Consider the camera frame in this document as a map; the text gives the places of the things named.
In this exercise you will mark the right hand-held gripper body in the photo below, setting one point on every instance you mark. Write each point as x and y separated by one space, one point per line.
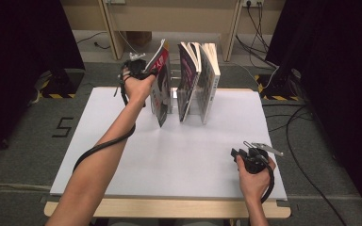
255 161

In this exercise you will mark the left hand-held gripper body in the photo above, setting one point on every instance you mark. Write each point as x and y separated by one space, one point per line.
137 67

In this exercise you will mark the dark magazine with red cover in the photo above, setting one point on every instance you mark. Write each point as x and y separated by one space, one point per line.
163 94

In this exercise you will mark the purple magazine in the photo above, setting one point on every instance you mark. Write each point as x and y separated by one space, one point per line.
187 81

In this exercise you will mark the clear acrylic book rack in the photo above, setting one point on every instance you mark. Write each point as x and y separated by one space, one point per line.
174 106

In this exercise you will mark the white book with picture grid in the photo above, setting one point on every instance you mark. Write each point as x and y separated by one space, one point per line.
209 88

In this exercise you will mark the person's left hand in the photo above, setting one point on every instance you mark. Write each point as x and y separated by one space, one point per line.
136 89

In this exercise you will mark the person's right hand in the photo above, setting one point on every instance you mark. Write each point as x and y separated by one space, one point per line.
254 186

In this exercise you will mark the beige wooden desk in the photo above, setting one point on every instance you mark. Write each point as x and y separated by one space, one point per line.
169 15

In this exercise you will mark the black stand base striped tape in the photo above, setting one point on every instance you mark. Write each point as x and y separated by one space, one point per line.
62 84
276 84

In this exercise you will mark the black curtain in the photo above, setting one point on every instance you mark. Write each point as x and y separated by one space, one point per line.
19 47
336 78

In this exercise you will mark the white wall socket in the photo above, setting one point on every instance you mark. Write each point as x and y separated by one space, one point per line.
114 1
253 2

